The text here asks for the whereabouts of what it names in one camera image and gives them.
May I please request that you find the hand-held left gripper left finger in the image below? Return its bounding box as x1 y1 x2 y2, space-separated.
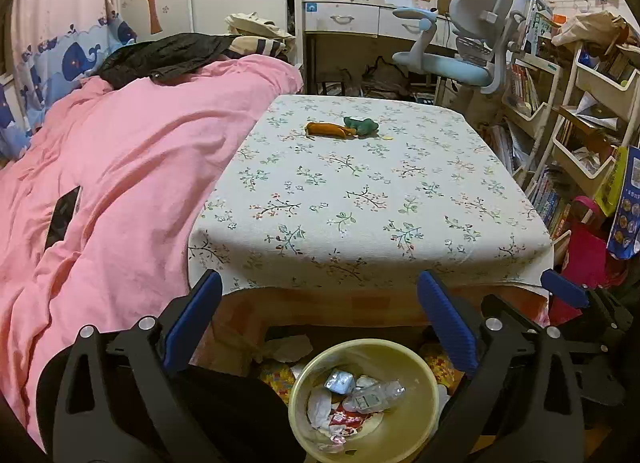
51 270 223 463

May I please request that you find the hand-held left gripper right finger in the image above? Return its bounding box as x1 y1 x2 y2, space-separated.
416 270 588 463

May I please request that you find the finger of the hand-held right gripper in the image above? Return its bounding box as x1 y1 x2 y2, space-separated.
541 269 592 310

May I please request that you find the crushed clear plastic bottle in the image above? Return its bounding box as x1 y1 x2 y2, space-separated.
342 379 407 414

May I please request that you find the red white snack wrapper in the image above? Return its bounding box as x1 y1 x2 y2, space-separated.
327 405 386 445

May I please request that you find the yellow plastic bin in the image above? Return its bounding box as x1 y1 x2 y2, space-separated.
287 338 441 463

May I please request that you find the pink bag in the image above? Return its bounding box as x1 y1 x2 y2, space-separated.
549 196 627 326

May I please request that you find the white crumpled paper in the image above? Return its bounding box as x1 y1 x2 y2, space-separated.
252 334 314 365

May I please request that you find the blue printed bag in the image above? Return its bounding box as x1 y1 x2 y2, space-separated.
606 146 640 262

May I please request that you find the yellow green bag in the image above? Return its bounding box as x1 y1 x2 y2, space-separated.
594 146 629 217

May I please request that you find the blue white packet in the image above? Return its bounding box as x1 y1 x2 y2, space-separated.
324 369 357 397

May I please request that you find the white tiered storage cart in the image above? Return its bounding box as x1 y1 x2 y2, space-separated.
549 40 640 200

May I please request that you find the floral tablecloth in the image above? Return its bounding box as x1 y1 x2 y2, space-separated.
187 93 556 295

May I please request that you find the black phone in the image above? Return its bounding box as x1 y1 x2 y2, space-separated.
45 186 82 250

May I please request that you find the pink blanket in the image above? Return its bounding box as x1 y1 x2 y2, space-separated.
0 54 305 444

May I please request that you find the white book shelf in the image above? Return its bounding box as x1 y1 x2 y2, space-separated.
501 50 562 140

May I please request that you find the green plush toy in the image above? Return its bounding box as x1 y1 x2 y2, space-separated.
342 116 380 137

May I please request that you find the grey blue desk chair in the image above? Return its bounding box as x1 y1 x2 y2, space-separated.
392 0 529 95

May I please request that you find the beige cloth bundle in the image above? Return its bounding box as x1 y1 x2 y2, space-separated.
551 12 629 57

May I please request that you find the black jacket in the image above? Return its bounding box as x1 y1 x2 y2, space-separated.
97 32 236 90

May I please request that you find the striped beige cloth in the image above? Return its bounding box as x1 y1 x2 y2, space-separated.
227 36 289 62

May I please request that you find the whale print curtain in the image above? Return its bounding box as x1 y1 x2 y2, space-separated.
0 0 139 160

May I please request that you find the cream cloth bag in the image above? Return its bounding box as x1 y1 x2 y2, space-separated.
225 12 297 44

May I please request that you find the white desk with drawers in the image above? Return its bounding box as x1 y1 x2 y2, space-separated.
301 0 453 96

